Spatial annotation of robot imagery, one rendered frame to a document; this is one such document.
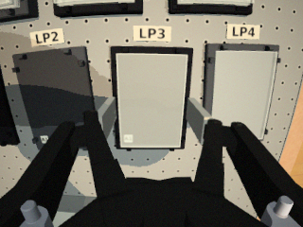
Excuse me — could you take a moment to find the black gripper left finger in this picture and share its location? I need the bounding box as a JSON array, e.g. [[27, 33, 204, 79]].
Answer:
[[0, 96, 144, 227]]

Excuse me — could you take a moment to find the white operator button panel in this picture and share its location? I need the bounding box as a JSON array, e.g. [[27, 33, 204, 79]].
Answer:
[[53, 195, 97, 227]]

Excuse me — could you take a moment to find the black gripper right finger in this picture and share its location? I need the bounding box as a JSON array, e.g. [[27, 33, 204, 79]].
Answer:
[[185, 97, 303, 227]]

